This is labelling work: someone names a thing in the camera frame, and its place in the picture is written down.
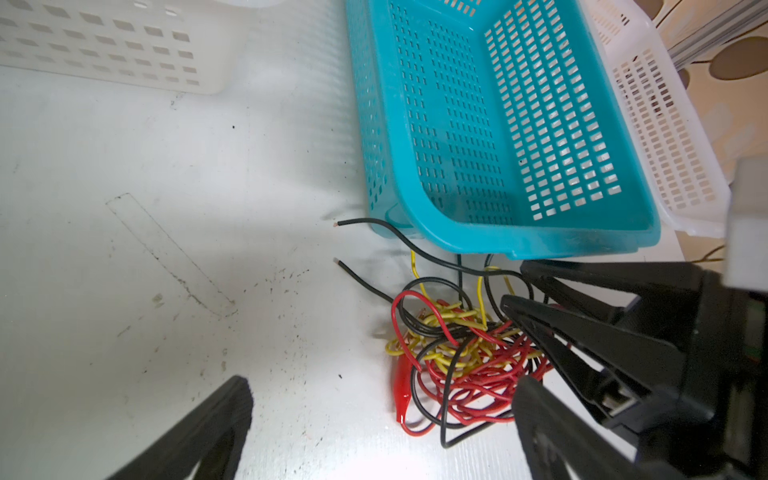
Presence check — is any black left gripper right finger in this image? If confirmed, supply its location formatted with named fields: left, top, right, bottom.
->
left=512, top=377, right=684, bottom=479

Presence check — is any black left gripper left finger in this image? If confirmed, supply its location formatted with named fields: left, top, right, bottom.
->
left=111, top=375, right=254, bottom=479

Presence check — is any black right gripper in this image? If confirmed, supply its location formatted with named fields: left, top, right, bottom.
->
left=501, top=260, right=767, bottom=479

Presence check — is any black cable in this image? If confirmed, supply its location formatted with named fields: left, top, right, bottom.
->
left=333, top=217, right=577, bottom=449

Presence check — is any yellow cable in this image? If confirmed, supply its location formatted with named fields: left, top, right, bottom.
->
left=384, top=250, right=544, bottom=378

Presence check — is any white plastic basket right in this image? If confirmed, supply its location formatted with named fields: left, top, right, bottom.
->
left=581, top=1, right=731, bottom=238

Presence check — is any white plastic basket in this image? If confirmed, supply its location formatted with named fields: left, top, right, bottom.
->
left=581, top=1, right=731, bottom=238
left=1, top=0, right=272, bottom=95

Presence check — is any teal plastic basket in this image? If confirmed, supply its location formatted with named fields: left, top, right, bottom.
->
left=346, top=1, right=661, bottom=260

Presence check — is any white plastic basket left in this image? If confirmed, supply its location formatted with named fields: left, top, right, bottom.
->
left=1, top=0, right=272, bottom=95

